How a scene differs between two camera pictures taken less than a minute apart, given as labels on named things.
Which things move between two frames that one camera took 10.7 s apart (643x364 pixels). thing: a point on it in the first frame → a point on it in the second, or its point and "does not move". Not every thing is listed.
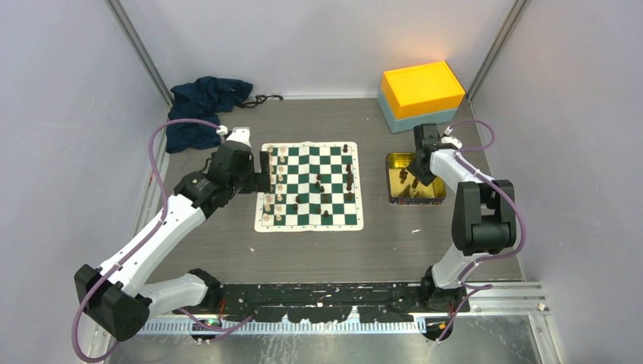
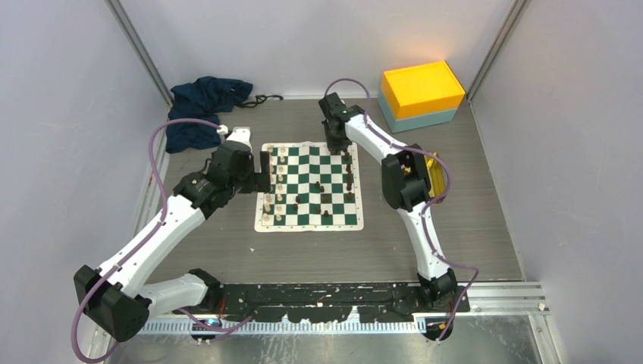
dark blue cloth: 192,120 does not move
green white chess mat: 315,187 does not move
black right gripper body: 420,172 → 335,142
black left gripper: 253,184 does not move
